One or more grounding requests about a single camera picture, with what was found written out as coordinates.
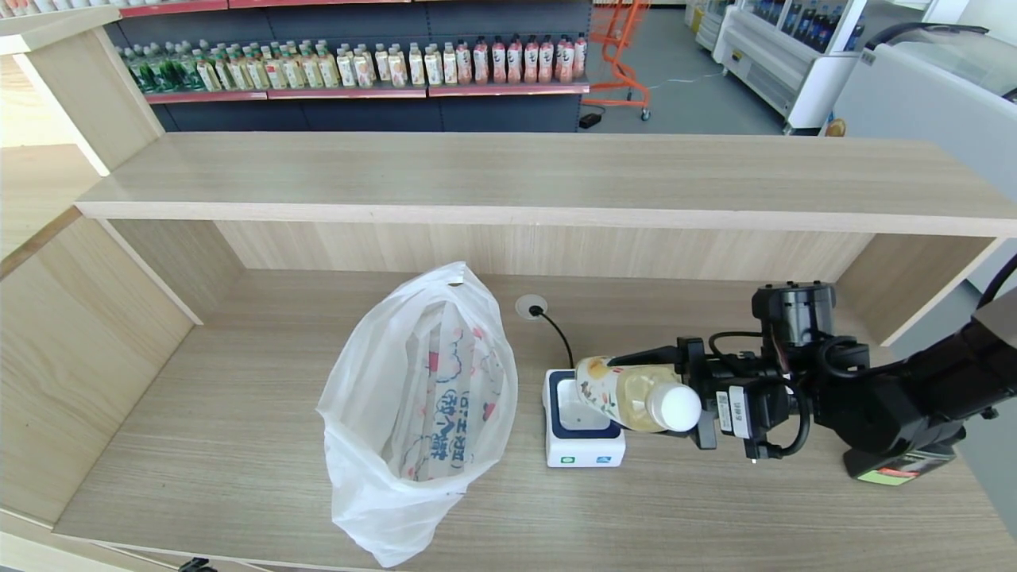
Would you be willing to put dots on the white display fridge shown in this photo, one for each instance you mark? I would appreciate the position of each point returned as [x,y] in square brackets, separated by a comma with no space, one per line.
[802,75]

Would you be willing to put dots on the orange metal rack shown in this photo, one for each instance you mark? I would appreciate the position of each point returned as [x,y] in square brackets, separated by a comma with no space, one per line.
[624,75]

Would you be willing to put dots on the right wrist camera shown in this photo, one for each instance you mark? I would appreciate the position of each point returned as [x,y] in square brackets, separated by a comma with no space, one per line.
[751,413]

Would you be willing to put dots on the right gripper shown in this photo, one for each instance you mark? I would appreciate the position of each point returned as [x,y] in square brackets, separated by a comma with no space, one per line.
[743,367]

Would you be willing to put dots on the white plastic shopping bag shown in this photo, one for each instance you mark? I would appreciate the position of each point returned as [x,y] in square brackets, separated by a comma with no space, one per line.
[357,445]

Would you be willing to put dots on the black power adapter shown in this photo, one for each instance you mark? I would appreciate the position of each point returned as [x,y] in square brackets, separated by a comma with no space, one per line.
[590,120]

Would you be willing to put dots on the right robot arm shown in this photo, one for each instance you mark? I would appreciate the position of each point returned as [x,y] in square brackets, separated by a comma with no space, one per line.
[890,405]

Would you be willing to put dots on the white chest freezer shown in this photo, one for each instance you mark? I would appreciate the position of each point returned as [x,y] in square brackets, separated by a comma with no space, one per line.
[922,95]

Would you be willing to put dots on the wooden counter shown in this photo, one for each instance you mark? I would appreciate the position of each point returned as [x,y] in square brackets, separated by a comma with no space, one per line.
[556,175]

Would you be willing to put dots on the white printed snack pack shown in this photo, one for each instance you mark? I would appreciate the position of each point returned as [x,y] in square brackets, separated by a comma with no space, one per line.
[445,397]

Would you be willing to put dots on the yellow drink bottle white cap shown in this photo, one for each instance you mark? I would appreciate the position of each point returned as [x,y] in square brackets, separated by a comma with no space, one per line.
[628,393]

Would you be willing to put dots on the white barcode scanner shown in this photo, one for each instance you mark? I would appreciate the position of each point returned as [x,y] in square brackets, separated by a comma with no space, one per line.
[584,451]

